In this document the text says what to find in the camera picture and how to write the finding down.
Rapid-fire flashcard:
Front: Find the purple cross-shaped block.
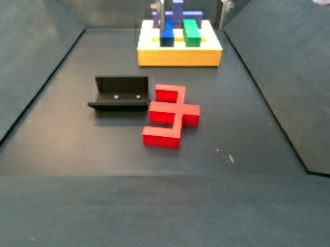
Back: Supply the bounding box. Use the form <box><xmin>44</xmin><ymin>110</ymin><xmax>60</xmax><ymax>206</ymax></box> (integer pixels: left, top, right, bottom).
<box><xmin>152</xmin><ymin>0</ymin><xmax>203</xmax><ymax>29</ymax></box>

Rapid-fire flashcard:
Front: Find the yellow wooden base board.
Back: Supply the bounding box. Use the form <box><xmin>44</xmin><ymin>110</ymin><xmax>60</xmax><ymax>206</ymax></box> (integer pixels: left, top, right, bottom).
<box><xmin>136</xmin><ymin>19</ymin><xmax>223</xmax><ymax>67</ymax></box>

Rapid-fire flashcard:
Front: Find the blue rectangular bar block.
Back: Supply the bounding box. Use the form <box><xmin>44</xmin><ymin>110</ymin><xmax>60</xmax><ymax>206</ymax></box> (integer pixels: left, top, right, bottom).
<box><xmin>160</xmin><ymin>19</ymin><xmax>173</xmax><ymax>47</ymax></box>

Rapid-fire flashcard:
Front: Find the green rectangular bar block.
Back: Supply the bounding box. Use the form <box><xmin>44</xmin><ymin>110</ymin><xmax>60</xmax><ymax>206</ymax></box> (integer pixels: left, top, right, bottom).
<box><xmin>183</xmin><ymin>19</ymin><xmax>201</xmax><ymax>47</ymax></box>

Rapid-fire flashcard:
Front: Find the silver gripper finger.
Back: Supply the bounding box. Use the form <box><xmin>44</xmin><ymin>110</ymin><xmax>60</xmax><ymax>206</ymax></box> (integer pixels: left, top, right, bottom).
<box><xmin>151</xmin><ymin>0</ymin><xmax>165</xmax><ymax>31</ymax></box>

